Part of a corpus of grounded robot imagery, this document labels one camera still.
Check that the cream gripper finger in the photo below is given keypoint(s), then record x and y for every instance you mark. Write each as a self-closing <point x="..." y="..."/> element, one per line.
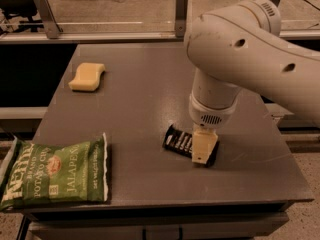
<point x="204" y="141"/>

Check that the black rxbar chocolate bar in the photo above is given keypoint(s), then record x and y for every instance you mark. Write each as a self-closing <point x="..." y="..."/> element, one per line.
<point x="180" y="142"/>

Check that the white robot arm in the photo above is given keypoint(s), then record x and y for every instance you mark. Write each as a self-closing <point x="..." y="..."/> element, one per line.
<point x="239" y="47"/>

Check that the yellow sponge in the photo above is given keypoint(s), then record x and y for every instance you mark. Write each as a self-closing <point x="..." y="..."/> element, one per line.
<point x="87" y="77"/>

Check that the green jalapeno chips bag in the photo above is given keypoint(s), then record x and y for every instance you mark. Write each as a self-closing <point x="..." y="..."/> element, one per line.
<point x="37" y="174"/>

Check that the clear acrylic barrier panel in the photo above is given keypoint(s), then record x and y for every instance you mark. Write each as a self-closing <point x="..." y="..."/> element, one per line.
<point x="100" y="16"/>

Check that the black office chair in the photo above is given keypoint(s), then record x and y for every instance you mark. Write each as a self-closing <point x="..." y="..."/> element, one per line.
<point x="21" y="8"/>

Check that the grey metal rail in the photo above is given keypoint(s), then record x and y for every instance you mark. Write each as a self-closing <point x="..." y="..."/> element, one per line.
<point x="88" y="38"/>

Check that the middle metal bracket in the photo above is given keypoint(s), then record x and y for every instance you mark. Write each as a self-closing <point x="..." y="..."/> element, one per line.
<point x="181" y="8"/>

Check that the left metal bracket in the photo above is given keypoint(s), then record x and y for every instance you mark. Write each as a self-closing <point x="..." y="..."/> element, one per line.
<point x="51" y="27"/>

